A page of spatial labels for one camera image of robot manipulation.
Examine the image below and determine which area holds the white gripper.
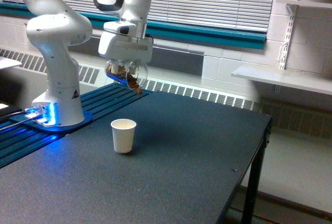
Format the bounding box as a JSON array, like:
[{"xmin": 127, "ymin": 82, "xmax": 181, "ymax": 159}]
[{"xmin": 98, "ymin": 21, "xmax": 153, "ymax": 75}]

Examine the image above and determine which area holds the clear plastic cup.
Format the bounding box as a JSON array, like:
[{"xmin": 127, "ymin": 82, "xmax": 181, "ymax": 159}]
[{"xmin": 105, "ymin": 60, "xmax": 148, "ymax": 94}]

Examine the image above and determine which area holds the brown almonds pile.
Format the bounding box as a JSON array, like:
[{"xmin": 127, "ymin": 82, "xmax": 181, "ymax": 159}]
[{"xmin": 105, "ymin": 65, "xmax": 142, "ymax": 95}]

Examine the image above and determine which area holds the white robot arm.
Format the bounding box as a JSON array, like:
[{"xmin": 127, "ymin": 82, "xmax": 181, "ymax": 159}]
[{"xmin": 23, "ymin": 0, "xmax": 153, "ymax": 128}]

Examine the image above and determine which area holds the white paper cup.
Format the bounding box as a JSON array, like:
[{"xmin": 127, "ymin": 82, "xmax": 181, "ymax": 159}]
[{"xmin": 110, "ymin": 119, "xmax": 136, "ymax": 153}]

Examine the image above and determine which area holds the white object at left edge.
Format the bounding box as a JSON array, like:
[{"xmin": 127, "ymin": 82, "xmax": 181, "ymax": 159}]
[{"xmin": 0, "ymin": 57, "xmax": 22, "ymax": 69}]

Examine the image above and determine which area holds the teal window sill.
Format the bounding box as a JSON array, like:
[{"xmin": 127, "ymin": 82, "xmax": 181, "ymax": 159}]
[{"xmin": 1, "ymin": 2, "xmax": 266, "ymax": 50}]

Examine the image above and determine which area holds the baseboard heater grille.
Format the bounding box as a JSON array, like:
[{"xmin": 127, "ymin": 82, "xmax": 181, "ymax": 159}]
[{"xmin": 1, "ymin": 48, "xmax": 331, "ymax": 139}]

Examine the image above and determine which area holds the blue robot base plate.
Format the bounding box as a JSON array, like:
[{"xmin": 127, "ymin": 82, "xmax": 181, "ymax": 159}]
[{"xmin": 23, "ymin": 110, "xmax": 93, "ymax": 134}]

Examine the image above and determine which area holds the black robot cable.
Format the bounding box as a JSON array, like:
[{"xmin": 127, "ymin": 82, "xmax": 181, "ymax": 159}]
[{"xmin": 0, "ymin": 107, "xmax": 29, "ymax": 131}]

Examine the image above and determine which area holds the black table frame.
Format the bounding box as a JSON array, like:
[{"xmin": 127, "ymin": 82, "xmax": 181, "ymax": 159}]
[{"xmin": 209, "ymin": 110, "xmax": 272, "ymax": 223}]

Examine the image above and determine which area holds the white shelf rail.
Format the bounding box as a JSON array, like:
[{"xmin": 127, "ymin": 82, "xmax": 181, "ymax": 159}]
[{"xmin": 278, "ymin": 0, "xmax": 299, "ymax": 70}]

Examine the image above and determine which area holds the white lower wall shelf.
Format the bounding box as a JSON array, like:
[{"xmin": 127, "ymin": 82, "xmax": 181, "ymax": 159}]
[{"xmin": 231, "ymin": 65, "xmax": 331, "ymax": 95}]

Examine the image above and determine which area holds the white wall shelf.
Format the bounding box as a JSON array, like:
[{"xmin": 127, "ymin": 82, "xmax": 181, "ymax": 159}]
[
  {"xmin": 276, "ymin": 0, "xmax": 332, "ymax": 9},
  {"xmin": 231, "ymin": 65, "xmax": 331, "ymax": 95}
]

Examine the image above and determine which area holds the white upper wall shelf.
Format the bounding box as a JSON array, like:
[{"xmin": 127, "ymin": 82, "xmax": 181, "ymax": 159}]
[{"xmin": 276, "ymin": 0, "xmax": 332, "ymax": 9}]

